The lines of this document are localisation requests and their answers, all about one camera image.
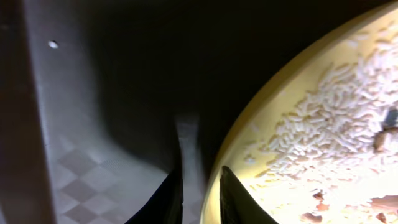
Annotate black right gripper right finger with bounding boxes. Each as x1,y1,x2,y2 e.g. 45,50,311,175
220,166,278,224

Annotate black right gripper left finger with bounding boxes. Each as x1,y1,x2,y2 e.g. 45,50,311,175
125,170,183,224

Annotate yellow plate with crumbs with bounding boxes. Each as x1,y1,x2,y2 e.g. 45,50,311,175
200,1,397,223

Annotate dark brown serving tray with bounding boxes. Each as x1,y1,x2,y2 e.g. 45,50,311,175
1,0,381,223

